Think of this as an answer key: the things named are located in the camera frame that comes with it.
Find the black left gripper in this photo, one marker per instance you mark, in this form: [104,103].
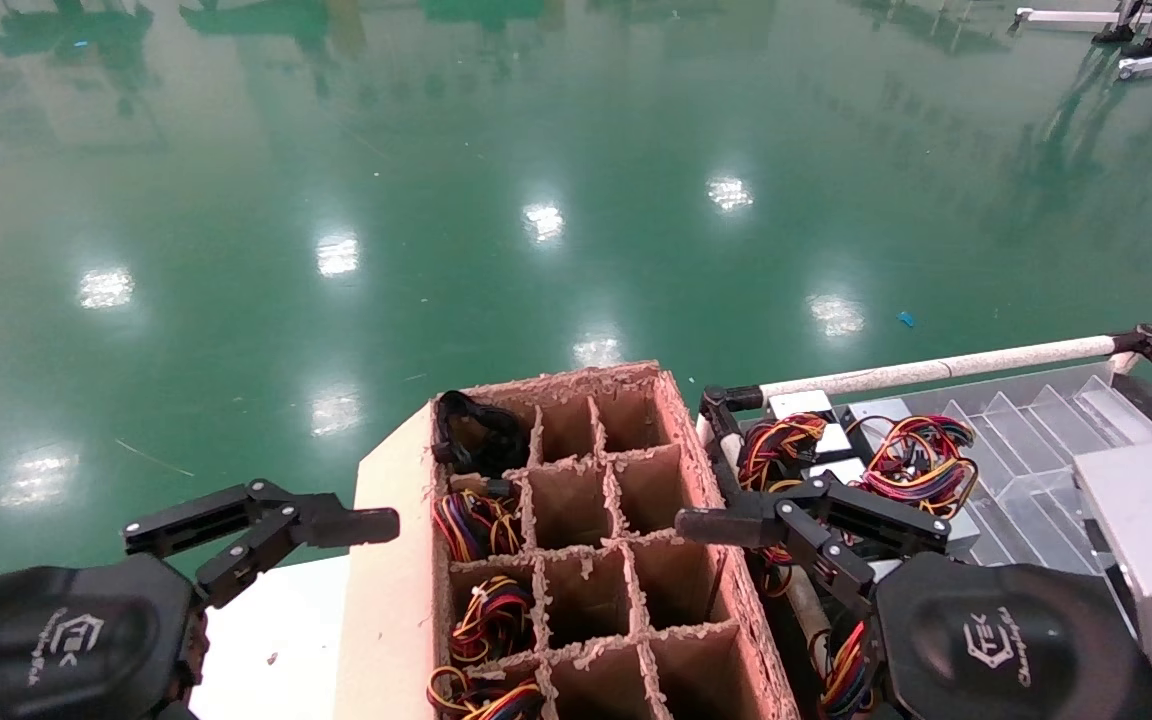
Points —
[66,650]

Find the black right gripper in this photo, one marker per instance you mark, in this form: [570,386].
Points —
[1006,640]

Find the white cart side pipe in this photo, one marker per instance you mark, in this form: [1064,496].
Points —
[809,605]

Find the clear plastic divider tray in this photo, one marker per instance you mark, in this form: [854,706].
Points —
[1026,470]

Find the black pipe corner connector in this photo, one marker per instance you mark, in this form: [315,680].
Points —
[1148,345]
[726,400]

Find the long white cart pipe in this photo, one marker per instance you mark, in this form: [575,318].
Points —
[936,367]

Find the brown cardboard divider box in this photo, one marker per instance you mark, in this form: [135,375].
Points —
[586,600]

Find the white metal frame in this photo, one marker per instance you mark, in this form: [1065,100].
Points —
[1056,15]

